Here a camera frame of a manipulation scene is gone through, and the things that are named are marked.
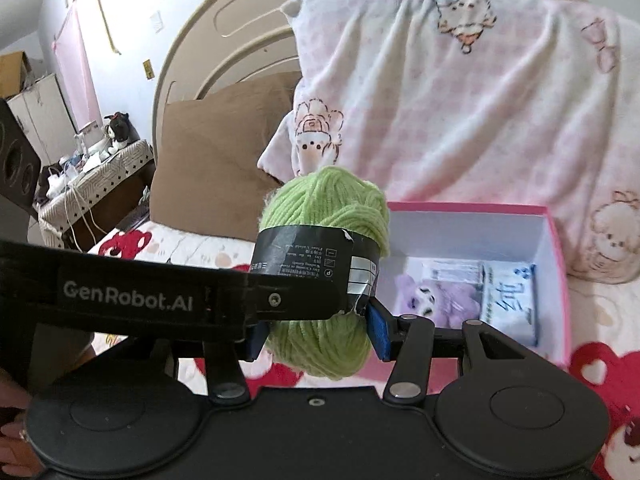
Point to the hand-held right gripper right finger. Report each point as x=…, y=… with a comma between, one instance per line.
x=378, y=332

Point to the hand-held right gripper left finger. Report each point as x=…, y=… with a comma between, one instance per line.
x=257, y=342

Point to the purple plush toy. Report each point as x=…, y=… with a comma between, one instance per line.
x=450, y=300

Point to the white packet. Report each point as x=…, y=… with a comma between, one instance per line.
x=452, y=271

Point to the blue wet wipes pack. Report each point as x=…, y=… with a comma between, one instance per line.
x=510, y=305

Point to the green yarn ball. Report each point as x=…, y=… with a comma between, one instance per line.
x=325, y=200

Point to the pink cardboard box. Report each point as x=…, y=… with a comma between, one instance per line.
x=500, y=230

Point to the person's left hand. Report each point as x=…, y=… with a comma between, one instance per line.
x=12, y=435

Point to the bedside table with patterned cloth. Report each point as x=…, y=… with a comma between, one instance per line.
x=110, y=170

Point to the brown pillow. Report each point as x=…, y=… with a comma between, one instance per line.
x=210, y=160

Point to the black and white plush dog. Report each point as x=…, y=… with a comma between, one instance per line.
x=120, y=130

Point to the white cabinet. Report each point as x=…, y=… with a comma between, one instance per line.
x=45, y=115

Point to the pink printed pillow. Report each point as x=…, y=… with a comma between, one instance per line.
x=450, y=110

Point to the pink hanging cloth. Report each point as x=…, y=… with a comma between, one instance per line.
x=75, y=60

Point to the beige headboard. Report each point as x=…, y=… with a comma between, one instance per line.
x=240, y=20

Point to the yellow wall sticker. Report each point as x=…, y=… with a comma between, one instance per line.
x=148, y=70

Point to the white wall switch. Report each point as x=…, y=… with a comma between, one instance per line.
x=157, y=21

